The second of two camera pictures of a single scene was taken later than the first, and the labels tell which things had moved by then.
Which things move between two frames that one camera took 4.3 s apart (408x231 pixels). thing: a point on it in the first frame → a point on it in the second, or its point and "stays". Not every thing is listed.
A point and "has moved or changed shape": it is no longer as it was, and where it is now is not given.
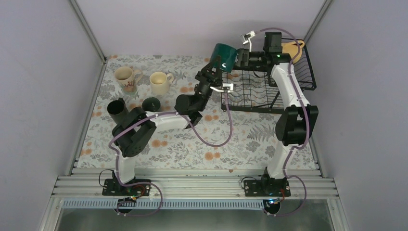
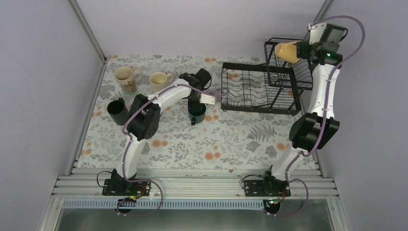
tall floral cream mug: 127,78 stays
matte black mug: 118,110 stays
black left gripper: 209,78 → 190,103
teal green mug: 227,55 has moved or changed shape
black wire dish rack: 249,89 stays
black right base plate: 266,188 stays
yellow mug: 291,48 has moved or changed shape
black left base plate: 111,186 stays
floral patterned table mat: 224,139 stays
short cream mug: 159,82 stays
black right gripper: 242,61 → 302,49
